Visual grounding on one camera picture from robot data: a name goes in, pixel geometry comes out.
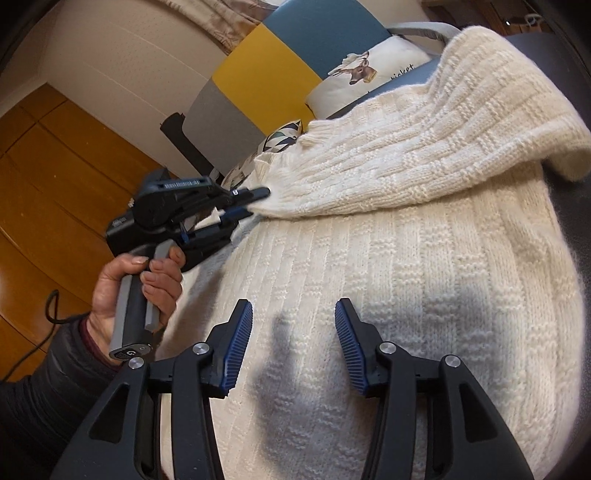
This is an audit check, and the black cable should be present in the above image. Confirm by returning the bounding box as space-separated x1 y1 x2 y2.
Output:
0 290 88 384

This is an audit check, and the white knit sweater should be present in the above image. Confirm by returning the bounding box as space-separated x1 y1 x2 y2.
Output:
157 25 591 480

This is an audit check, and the person's left hand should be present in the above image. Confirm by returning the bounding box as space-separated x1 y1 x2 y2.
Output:
85 247 184 352

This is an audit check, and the geometric print pillow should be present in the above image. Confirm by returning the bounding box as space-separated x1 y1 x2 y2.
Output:
222 119 303 185

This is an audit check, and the black panel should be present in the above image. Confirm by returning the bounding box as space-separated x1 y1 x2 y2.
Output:
161 112 213 171

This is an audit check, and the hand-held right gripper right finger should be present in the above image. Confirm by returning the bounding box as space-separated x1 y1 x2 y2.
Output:
335 298 527 480

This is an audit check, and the grey yellow blue sofa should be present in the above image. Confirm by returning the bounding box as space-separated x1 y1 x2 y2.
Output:
182 0 462 185

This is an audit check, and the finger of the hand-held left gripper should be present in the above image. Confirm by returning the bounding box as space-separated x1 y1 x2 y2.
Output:
184 209 254 272
208 186 271 209

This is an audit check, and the deer print pillow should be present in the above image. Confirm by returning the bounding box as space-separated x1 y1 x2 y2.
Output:
305 34 432 121

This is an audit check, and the floral beige curtain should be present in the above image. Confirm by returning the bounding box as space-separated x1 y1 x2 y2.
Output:
157 0 287 54

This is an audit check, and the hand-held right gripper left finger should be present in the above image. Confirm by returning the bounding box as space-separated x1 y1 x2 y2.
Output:
51 299 254 480

